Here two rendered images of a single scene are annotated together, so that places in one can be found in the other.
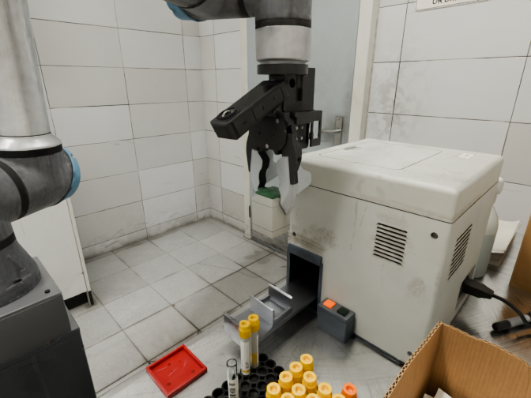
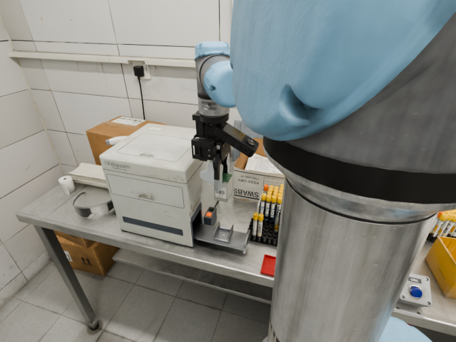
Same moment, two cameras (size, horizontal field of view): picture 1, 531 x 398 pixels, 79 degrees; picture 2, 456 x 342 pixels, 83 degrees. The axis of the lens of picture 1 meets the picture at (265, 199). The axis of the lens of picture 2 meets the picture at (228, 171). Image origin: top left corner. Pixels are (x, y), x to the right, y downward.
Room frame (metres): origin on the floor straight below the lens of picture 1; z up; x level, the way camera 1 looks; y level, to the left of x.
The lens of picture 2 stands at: (0.73, 0.52, 1.53)
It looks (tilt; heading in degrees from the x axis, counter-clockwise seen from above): 32 degrees down; 242
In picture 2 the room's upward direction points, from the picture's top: straight up
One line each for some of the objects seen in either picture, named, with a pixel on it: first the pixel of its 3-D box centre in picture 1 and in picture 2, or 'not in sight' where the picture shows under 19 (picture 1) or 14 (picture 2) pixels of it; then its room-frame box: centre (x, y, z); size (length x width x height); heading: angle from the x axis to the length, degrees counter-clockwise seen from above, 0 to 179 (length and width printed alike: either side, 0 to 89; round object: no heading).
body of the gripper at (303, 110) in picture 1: (285, 109); (212, 136); (0.49, -0.03, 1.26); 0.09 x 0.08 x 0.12; 134
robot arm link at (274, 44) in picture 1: (281, 48); (213, 105); (0.48, -0.02, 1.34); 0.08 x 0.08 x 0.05
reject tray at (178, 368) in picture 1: (176, 369); (273, 266); (0.37, 0.14, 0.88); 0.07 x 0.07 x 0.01; 45
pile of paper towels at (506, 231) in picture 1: (489, 235); (97, 175); (0.79, -0.62, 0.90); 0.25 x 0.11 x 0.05; 135
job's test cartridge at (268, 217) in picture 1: (271, 212); (223, 187); (0.47, -0.01, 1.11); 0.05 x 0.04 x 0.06; 44
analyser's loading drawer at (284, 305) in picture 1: (279, 302); (216, 233); (0.48, -0.03, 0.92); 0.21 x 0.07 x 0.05; 135
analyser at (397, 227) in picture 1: (383, 233); (172, 181); (0.55, -0.23, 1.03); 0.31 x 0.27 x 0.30; 135
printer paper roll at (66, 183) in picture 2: not in sight; (67, 184); (0.91, -0.59, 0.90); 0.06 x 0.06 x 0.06; 45
